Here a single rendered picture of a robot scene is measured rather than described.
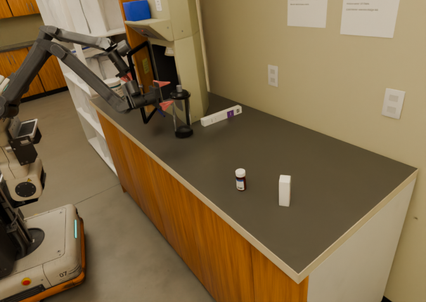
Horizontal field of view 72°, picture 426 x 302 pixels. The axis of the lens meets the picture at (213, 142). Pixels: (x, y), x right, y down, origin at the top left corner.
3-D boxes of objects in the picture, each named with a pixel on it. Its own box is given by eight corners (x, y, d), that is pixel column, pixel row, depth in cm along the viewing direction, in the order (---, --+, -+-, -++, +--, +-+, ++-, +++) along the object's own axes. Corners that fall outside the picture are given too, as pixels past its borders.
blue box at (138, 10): (143, 18, 164) (139, 0, 159) (151, 18, 156) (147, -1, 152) (126, 21, 159) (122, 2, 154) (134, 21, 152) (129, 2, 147)
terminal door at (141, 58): (161, 104, 190) (147, 40, 170) (145, 125, 164) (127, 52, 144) (160, 104, 190) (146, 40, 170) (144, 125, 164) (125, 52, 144)
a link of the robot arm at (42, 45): (51, 35, 140) (38, 28, 130) (75, 52, 141) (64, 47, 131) (0, 111, 143) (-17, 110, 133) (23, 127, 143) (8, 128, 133)
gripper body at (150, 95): (158, 87, 137) (142, 91, 133) (161, 107, 142) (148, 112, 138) (151, 84, 141) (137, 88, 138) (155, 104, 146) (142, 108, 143)
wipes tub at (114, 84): (121, 94, 231) (115, 76, 223) (127, 98, 221) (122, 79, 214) (104, 99, 225) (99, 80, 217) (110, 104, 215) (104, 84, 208)
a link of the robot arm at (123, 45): (111, 49, 164) (101, 41, 156) (127, 37, 162) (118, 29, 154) (118, 66, 161) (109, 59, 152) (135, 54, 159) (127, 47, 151)
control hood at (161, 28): (146, 35, 171) (142, 17, 166) (174, 40, 147) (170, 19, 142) (128, 40, 165) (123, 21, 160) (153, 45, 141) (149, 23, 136)
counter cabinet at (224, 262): (183, 163, 309) (167, 80, 265) (378, 311, 159) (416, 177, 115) (123, 191, 277) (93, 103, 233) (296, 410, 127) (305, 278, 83)
